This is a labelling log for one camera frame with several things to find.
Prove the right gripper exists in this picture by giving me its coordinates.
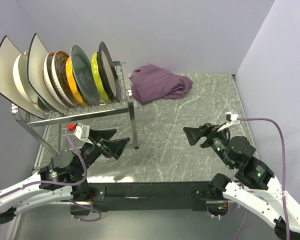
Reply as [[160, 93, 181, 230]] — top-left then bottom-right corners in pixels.
[[181, 121, 234, 168]]

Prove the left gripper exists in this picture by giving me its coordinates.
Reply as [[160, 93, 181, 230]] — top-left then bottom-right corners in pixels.
[[73, 128, 131, 178]]

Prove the purple-rimmed beige plate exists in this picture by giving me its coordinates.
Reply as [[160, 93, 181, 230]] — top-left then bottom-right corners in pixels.
[[97, 41, 121, 103]]

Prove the dark green round plate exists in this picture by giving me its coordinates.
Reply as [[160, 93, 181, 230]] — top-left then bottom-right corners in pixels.
[[70, 45, 100, 106]]

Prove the lime green dotted plate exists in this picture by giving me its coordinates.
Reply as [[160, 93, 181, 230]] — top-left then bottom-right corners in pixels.
[[91, 51, 112, 103]]

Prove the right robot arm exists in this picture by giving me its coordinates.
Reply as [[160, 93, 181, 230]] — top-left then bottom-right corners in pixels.
[[183, 123, 300, 240]]

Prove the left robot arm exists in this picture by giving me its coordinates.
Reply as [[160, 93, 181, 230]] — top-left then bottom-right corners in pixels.
[[0, 126, 130, 224]]

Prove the steel dish rack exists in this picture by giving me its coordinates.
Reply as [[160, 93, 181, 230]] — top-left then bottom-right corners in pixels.
[[11, 60, 139, 155]]

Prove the black base beam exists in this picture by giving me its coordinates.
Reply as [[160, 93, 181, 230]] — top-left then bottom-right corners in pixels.
[[75, 181, 225, 213]]

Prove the purple cloth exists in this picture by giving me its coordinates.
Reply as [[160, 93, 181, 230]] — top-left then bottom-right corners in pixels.
[[129, 64, 193, 105]]

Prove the orange dotted plate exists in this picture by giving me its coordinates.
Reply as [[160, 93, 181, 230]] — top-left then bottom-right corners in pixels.
[[65, 57, 89, 107]]

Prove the brown scale-pattern plate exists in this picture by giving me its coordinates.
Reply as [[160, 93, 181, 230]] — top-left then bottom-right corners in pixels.
[[51, 50, 80, 108]]

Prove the white ribbed brown bowl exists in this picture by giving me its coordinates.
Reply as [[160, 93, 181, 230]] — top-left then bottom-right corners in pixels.
[[43, 52, 71, 108]]

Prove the white round plate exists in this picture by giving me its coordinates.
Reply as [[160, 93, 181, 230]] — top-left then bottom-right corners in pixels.
[[12, 51, 45, 113]]

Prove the large square plate, far left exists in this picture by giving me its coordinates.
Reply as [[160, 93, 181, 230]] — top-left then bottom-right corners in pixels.
[[0, 36, 44, 119]]

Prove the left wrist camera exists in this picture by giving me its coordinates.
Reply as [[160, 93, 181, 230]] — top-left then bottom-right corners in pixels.
[[73, 122, 92, 144]]

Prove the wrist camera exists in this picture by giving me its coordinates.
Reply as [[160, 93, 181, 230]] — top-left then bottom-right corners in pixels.
[[217, 111, 240, 132], [73, 122, 92, 144]]

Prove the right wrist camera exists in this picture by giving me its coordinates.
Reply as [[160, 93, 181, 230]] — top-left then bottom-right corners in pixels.
[[217, 111, 240, 132]]

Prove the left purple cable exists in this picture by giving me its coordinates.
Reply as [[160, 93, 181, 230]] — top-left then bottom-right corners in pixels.
[[0, 123, 102, 223]]

